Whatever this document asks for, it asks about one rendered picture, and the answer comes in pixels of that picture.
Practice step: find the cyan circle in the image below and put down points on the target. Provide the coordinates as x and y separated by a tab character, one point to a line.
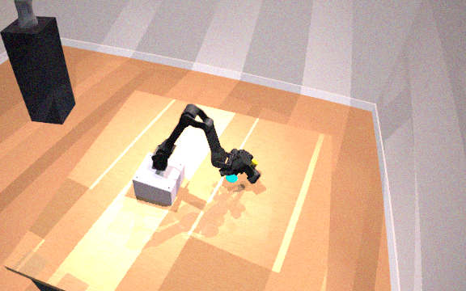
231	178

